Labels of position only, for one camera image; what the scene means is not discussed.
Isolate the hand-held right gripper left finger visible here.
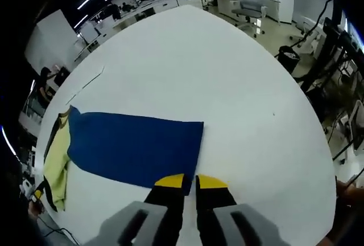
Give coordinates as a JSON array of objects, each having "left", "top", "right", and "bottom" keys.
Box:
[{"left": 85, "top": 173, "right": 185, "bottom": 246}]

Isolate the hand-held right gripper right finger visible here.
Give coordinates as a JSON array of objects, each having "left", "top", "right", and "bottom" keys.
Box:
[{"left": 195, "top": 174, "right": 281, "bottom": 246}]

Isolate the yellow and blue garment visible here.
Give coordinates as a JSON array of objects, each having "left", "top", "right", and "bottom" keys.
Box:
[{"left": 42, "top": 105, "right": 205, "bottom": 212}]

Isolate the black box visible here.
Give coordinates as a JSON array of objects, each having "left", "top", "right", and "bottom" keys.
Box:
[{"left": 53, "top": 68, "right": 71, "bottom": 86}]

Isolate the white square pillar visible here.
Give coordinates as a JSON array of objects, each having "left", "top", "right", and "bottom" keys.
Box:
[{"left": 24, "top": 9, "right": 77, "bottom": 73}]

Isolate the black waste bin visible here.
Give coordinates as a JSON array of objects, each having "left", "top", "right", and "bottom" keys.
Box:
[{"left": 278, "top": 45, "right": 301, "bottom": 73}]

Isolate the white office chair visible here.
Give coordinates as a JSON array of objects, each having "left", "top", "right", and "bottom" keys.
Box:
[{"left": 345, "top": 99, "right": 364, "bottom": 150}]

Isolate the grey office chair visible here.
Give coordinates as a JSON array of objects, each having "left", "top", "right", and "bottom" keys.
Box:
[{"left": 231, "top": 0, "right": 268, "bottom": 35}]

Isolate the black equipment frame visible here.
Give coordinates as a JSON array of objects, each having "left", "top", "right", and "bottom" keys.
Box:
[{"left": 301, "top": 0, "right": 364, "bottom": 93}]

